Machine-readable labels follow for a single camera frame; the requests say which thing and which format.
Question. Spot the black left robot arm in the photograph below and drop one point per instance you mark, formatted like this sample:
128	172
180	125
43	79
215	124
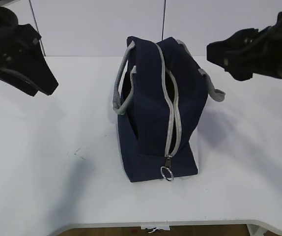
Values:
8	17

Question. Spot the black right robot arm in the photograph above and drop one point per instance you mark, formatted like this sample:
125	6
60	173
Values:
250	51

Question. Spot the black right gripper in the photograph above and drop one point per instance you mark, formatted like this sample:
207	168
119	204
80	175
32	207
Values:
267	48

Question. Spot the navy blue lunch bag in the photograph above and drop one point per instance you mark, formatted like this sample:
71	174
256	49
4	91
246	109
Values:
159	95

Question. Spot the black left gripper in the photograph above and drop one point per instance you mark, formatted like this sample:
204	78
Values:
20	48

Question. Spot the white paper scrap under table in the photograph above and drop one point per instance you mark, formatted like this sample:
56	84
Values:
155	228

